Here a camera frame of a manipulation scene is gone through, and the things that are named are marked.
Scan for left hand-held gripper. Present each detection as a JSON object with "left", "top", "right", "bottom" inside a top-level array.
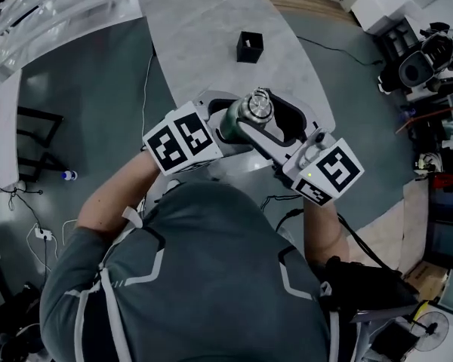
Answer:
[{"left": 141, "top": 90, "right": 257, "bottom": 177}]

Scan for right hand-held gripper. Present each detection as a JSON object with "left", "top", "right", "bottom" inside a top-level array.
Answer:
[{"left": 235, "top": 87, "right": 365, "bottom": 207}]

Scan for steel thermos bottle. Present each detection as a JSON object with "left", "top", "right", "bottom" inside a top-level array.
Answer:
[{"left": 217, "top": 99, "right": 253, "bottom": 146}]

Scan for silver bottle lid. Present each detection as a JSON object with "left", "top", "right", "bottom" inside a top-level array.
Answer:
[{"left": 242, "top": 86, "right": 276, "bottom": 124}]

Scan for person's left forearm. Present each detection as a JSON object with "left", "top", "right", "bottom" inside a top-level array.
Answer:
[{"left": 76, "top": 150, "right": 164, "bottom": 241}]

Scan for person's right forearm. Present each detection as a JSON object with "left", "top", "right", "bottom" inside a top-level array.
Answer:
[{"left": 300, "top": 193, "right": 351, "bottom": 272}]

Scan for black square pen holder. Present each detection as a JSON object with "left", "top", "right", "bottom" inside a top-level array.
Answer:
[{"left": 235, "top": 30, "right": 266, "bottom": 65}]

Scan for wooden floor platform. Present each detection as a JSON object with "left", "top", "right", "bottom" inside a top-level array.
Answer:
[{"left": 255, "top": 0, "right": 350, "bottom": 24}]

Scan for pale board sheets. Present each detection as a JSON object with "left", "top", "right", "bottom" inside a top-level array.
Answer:
[{"left": 356, "top": 182, "right": 430, "bottom": 275}]

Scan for white storage box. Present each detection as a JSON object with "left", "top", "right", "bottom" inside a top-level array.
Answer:
[{"left": 350, "top": 0, "right": 405, "bottom": 34}]

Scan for black and white robot head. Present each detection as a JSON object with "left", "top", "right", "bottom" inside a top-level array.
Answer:
[{"left": 376, "top": 20, "right": 453, "bottom": 94}]

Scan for person's torso in grey shirt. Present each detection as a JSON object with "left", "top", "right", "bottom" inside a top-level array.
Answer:
[{"left": 39, "top": 180, "right": 365, "bottom": 362}]

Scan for white shelf rack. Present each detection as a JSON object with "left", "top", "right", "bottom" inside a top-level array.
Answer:
[{"left": 0, "top": 0, "right": 145, "bottom": 73}]

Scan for brown cardboard box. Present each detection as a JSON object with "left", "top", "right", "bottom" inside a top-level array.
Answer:
[{"left": 402, "top": 259, "right": 449, "bottom": 302}]

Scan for white cabinet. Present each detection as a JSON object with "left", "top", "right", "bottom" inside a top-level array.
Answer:
[{"left": 0, "top": 69, "right": 24, "bottom": 192}]

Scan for black floor fan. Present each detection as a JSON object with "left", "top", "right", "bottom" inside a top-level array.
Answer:
[{"left": 408, "top": 309, "right": 450, "bottom": 353}]

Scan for pile of black bags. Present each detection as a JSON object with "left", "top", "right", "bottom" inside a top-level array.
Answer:
[{"left": 0, "top": 280, "right": 47, "bottom": 362}]

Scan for thin black cable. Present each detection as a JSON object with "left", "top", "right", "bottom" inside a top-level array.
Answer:
[{"left": 260, "top": 194, "right": 307, "bottom": 233}]

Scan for white floor cable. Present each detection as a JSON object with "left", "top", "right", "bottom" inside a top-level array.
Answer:
[{"left": 140, "top": 49, "right": 156, "bottom": 137}]

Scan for black floor cable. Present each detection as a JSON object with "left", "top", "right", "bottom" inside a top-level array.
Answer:
[
  {"left": 295, "top": 33, "right": 385, "bottom": 68},
  {"left": 0, "top": 185, "right": 49, "bottom": 281}
]

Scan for thick black cable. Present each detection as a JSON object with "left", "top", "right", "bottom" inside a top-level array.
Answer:
[{"left": 334, "top": 212, "right": 404, "bottom": 278}]

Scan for black metal frame stand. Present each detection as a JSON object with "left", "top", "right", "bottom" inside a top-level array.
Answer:
[{"left": 17, "top": 106, "right": 64, "bottom": 183}]

